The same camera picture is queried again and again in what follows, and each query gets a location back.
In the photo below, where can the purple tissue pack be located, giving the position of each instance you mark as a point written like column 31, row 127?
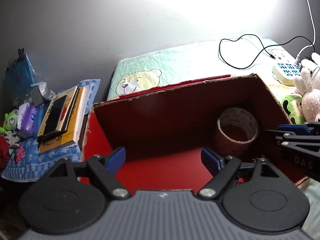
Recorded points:
column 30, row 117

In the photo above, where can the red cloth flower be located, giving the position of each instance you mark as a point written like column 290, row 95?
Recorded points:
column 3, row 152

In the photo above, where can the small green plush toy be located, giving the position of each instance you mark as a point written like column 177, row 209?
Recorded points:
column 11, row 120

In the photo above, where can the brown packing tape roll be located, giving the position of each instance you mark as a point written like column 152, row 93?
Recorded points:
column 225, row 140

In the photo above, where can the small black mirror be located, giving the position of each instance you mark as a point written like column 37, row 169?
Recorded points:
column 36, row 95

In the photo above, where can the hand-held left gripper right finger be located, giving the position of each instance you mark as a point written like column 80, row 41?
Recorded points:
column 210, row 157

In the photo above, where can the green plush frog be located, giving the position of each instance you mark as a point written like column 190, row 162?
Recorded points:
column 292, row 107

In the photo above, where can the white plush rabbit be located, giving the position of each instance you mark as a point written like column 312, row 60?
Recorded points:
column 310, row 97

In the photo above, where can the red cardboard box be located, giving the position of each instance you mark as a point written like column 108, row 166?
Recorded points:
column 155, row 120

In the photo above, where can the clear plastic bag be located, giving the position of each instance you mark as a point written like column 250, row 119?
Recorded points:
column 46, row 90

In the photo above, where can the small dark box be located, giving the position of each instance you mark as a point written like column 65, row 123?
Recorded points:
column 24, row 134

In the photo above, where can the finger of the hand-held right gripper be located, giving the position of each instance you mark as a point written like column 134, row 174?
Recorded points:
column 292, row 128
column 277, row 133

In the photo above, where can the blue checkered cloth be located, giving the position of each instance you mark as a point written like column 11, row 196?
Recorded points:
column 30, row 165

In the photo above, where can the blue plastic bag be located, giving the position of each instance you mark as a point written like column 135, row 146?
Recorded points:
column 20, row 72

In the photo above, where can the black phone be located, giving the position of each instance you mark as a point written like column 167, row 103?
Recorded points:
column 55, row 115

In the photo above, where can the white power strip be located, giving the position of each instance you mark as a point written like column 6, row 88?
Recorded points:
column 282, row 76

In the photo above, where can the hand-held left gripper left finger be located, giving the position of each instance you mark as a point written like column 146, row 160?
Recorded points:
column 116, row 158

